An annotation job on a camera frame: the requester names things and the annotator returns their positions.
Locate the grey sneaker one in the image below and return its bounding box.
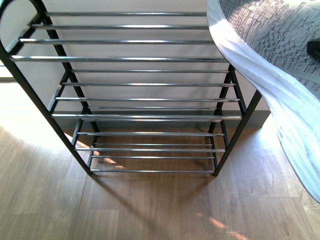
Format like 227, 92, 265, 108
206, 0, 320, 200

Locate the black metal shoe rack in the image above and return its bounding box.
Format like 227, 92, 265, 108
0, 0, 261, 176

